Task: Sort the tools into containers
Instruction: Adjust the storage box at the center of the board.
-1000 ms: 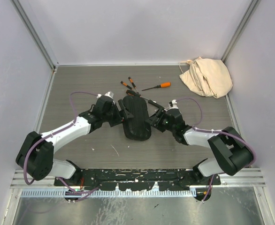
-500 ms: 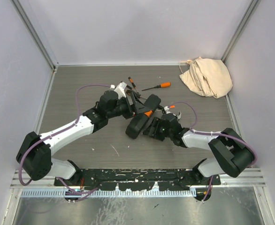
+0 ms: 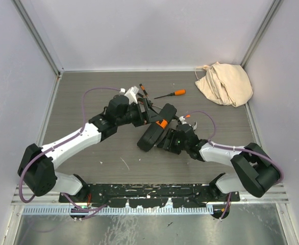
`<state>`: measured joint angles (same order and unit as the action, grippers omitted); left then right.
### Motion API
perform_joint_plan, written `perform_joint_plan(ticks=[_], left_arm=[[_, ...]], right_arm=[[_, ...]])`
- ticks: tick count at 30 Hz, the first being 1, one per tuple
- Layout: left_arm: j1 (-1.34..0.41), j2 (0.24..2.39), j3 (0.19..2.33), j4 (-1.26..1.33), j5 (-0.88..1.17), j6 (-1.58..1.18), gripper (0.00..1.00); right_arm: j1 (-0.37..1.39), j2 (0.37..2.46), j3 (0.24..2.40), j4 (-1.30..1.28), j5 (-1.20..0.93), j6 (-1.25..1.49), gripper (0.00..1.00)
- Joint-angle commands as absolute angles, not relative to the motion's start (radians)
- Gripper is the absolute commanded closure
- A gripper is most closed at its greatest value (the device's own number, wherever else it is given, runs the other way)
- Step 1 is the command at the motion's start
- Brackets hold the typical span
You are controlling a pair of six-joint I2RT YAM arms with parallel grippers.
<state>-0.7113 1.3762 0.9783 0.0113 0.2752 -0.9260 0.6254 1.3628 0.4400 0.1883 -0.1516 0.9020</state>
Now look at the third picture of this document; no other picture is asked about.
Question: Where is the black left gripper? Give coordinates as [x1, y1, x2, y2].
[116, 97, 162, 127]

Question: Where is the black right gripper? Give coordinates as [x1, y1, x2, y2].
[158, 128, 189, 155]

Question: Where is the black plastic tool case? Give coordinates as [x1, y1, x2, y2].
[137, 103, 177, 152]

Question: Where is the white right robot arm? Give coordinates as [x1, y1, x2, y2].
[157, 124, 282, 201]

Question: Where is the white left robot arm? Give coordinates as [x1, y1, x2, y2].
[17, 95, 163, 202]

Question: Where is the small precision screwdriver right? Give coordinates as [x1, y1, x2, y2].
[139, 84, 151, 102]

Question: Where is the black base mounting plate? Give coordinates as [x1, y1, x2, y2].
[59, 183, 241, 209]

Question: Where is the beige cloth bag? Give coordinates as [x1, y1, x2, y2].
[195, 62, 253, 107]

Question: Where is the black handled screwdriver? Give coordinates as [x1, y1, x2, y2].
[149, 102, 162, 109]

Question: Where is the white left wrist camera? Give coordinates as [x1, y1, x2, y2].
[119, 86, 139, 104]

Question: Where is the orange handled screwdriver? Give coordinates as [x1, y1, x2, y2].
[155, 89, 186, 99]

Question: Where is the slotted grey cable duct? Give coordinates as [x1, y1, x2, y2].
[22, 205, 214, 216]

